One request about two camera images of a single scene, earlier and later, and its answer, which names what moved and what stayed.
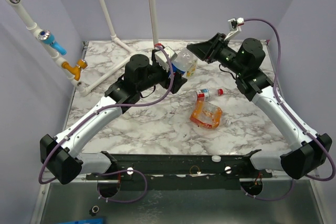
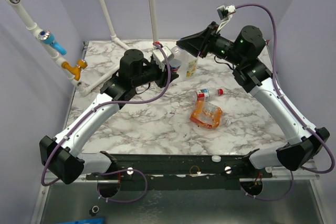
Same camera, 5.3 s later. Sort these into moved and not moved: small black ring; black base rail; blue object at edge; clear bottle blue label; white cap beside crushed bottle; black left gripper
Moved: black left gripper; clear bottle blue label
Not moved: blue object at edge; black base rail; small black ring; white cap beside crushed bottle
